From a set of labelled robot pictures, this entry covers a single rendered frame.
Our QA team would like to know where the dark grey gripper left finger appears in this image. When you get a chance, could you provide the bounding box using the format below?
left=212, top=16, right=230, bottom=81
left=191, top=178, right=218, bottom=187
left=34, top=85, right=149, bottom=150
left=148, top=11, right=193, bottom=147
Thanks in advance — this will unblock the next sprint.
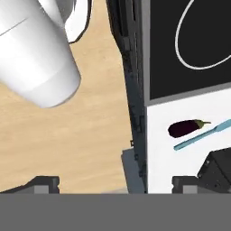
left=0, top=175, right=60, bottom=194

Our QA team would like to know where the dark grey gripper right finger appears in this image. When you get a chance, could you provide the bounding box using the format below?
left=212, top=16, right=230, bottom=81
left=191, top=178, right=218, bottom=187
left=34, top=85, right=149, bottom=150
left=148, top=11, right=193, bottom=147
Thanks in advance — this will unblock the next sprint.
left=171, top=176, right=231, bottom=194

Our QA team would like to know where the light blue spatula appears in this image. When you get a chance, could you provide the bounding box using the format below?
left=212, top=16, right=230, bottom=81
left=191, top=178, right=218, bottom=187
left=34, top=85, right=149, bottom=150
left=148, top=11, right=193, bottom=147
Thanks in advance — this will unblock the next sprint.
left=173, top=118, right=231, bottom=152

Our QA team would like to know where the dark purple eggplant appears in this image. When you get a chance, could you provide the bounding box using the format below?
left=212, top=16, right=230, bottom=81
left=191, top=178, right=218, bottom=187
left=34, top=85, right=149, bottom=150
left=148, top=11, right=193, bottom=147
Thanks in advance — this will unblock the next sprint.
left=167, top=119, right=212, bottom=139

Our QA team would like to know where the dark grey boxy object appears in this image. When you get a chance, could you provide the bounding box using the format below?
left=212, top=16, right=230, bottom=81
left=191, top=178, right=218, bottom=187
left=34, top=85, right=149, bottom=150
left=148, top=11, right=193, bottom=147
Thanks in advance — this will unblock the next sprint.
left=197, top=147, right=231, bottom=191

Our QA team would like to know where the grey cupboard front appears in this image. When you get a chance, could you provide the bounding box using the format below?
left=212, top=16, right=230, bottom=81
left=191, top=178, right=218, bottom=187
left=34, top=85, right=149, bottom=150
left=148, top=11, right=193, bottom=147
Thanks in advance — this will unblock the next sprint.
left=120, top=148, right=146, bottom=194

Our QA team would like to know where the dark grey oven front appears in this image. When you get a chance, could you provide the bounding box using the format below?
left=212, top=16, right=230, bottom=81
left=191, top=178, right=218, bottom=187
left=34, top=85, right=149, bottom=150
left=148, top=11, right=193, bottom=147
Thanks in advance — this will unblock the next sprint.
left=106, top=0, right=149, bottom=194

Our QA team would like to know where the white rounded cylinder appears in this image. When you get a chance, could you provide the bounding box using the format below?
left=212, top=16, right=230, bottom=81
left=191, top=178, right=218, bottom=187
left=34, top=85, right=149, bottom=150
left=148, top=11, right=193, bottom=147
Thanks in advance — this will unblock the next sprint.
left=0, top=0, right=93, bottom=109

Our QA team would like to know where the black hob with grey rim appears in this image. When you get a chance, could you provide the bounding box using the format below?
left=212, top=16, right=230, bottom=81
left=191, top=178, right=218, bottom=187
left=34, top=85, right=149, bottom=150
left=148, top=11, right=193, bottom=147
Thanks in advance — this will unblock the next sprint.
left=141, top=0, right=231, bottom=106

